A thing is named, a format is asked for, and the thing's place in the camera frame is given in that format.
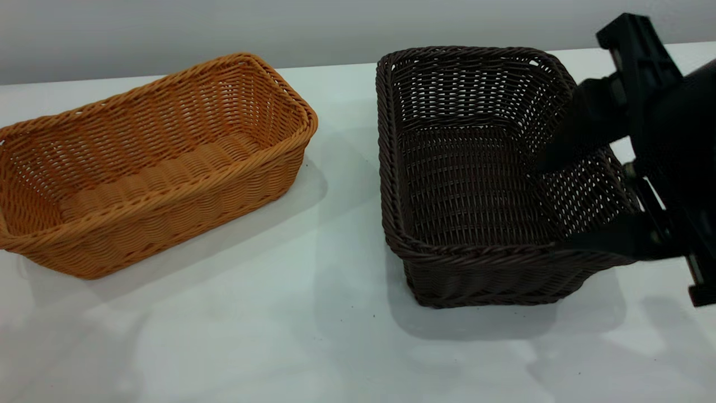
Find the orange wicker basket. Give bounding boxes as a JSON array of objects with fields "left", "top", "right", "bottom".
[{"left": 0, "top": 52, "right": 319, "bottom": 280}]

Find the dark brown wicker basket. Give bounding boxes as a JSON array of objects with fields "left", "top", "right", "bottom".
[{"left": 375, "top": 46, "right": 642, "bottom": 309}]

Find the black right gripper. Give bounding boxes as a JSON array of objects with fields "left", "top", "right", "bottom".
[{"left": 535, "top": 13, "right": 716, "bottom": 308}]

